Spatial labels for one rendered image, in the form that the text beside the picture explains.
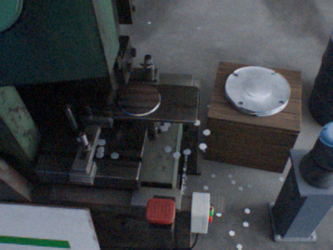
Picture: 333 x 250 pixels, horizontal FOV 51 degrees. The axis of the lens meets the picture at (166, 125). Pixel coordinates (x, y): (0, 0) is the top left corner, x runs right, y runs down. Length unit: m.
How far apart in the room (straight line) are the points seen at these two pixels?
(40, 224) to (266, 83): 1.12
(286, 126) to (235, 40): 1.10
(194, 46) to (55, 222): 1.64
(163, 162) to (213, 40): 1.57
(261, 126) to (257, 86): 0.20
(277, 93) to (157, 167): 0.79
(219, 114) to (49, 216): 0.83
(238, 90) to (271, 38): 1.01
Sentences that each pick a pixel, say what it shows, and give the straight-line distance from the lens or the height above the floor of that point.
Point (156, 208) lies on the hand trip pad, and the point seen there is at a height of 0.76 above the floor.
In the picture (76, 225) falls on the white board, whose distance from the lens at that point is 1.16.
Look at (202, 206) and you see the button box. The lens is 1.01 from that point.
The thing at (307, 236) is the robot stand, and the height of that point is 0.03.
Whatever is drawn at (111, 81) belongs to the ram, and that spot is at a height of 0.92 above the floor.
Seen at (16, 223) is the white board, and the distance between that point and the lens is 1.25.
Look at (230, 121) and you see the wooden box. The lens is 1.55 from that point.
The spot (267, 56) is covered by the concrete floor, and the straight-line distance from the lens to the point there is 2.43.
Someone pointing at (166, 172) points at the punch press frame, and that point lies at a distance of 1.04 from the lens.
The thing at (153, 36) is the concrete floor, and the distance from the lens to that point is 2.56.
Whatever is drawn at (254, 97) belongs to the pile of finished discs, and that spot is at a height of 0.38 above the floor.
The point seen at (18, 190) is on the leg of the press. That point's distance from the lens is 1.11.
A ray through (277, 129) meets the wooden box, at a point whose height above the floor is 0.33.
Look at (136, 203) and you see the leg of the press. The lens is 1.00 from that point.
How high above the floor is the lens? 1.53
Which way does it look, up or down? 51 degrees down
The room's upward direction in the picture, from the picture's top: 4 degrees counter-clockwise
